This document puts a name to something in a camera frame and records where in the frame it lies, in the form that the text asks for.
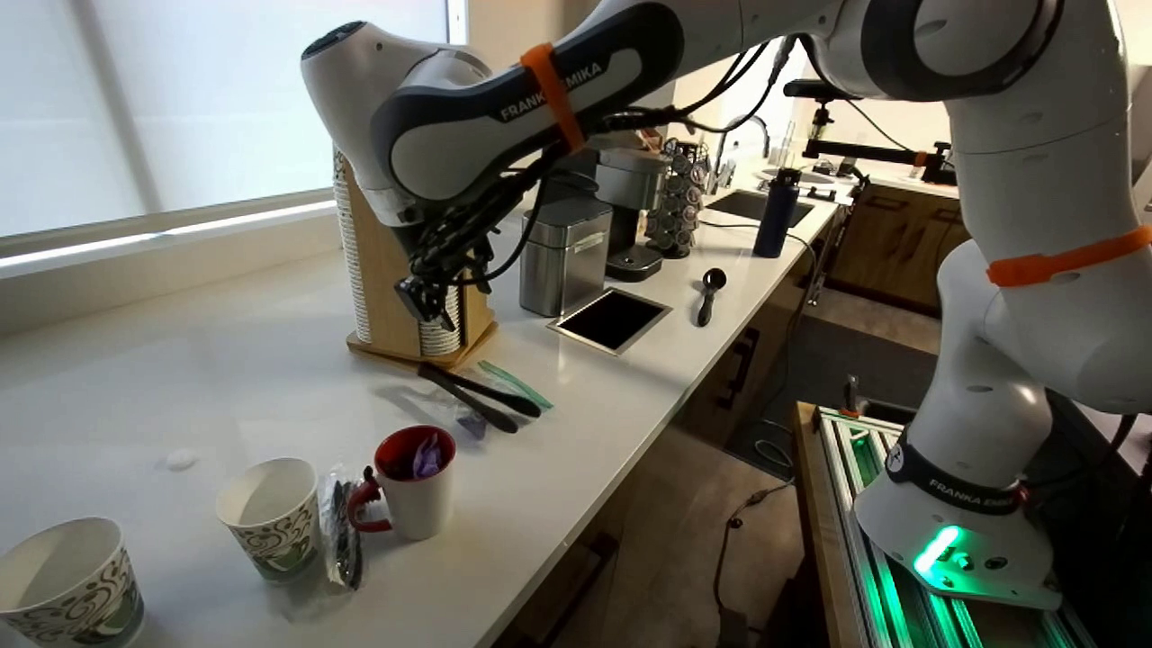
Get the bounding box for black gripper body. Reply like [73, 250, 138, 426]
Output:
[398, 201, 505, 304]

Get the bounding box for black tongs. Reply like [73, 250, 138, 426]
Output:
[416, 363, 538, 431]

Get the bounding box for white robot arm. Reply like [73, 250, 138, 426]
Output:
[301, 0, 1152, 610]

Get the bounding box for wooden cup dispenser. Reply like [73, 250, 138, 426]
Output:
[334, 159, 498, 369]

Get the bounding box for white cup red interior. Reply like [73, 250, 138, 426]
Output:
[345, 426, 456, 541]

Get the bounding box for middle patterned paper cup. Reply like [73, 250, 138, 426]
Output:
[212, 457, 321, 581]

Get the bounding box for patterned paper cup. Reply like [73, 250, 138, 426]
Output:
[0, 517, 145, 648]
[212, 457, 321, 581]

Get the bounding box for left patterned paper cup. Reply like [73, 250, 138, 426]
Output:
[0, 517, 145, 648]

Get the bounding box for silver metal canister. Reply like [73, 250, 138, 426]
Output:
[519, 199, 613, 317]

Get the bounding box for black coffee machine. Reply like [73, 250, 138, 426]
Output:
[538, 132, 663, 281]

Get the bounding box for coffee pod carousel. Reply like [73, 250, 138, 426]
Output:
[648, 141, 705, 259]

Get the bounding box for black coffee scoop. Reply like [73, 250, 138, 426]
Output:
[693, 268, 726, 328]

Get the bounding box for small white lid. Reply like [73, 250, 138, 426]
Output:
[158, 445, 201, 473]

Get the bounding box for black tumbler bottle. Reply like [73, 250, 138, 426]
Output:
[751, 169, 798, 259]

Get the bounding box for wooden cabinet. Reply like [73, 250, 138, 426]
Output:
[828, 184, 968, 317]

